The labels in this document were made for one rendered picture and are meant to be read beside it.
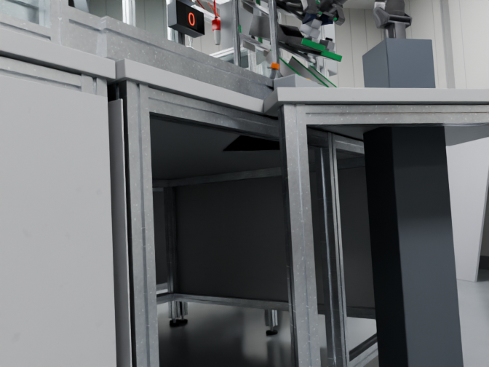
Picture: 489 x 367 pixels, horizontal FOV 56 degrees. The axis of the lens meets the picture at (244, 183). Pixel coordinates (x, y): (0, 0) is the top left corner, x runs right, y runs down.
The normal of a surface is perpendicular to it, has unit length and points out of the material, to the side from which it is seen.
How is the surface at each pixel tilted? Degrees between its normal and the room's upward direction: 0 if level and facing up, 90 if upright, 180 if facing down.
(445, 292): 90
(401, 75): 90
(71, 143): 90
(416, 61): 90
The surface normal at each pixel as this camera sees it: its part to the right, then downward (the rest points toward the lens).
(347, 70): 0.21, -0.07
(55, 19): 0.81, -0.08
